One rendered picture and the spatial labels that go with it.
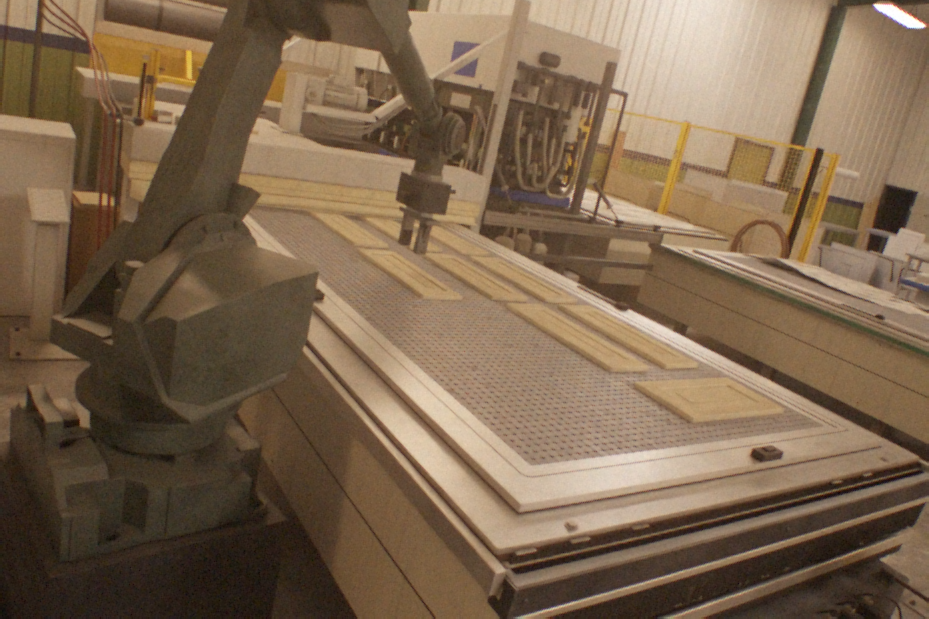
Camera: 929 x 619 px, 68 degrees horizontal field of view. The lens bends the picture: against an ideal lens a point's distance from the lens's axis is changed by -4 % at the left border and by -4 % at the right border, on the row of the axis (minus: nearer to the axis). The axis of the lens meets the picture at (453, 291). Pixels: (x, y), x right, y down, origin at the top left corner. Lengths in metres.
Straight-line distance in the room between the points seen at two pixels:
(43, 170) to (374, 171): 1.83
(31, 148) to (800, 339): 5.12
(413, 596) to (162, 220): 1.14
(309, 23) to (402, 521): 1.38
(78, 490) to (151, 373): 0.34
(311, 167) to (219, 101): 2.20
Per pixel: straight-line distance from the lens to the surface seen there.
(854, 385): 5.59
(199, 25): 7.62
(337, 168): 4.35
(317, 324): 2.44
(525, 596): 1.50
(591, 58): 6.54
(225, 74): 2.16
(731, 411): 2.52
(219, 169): 2.13
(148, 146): 4.05
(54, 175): 4.41
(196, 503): 1.92
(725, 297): 6.13
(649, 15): 11.64
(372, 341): 2.30
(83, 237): 4.66
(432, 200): 3.02
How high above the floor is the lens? 1.66
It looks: 15 degrees down
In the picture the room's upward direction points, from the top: 13 degrees clockwise
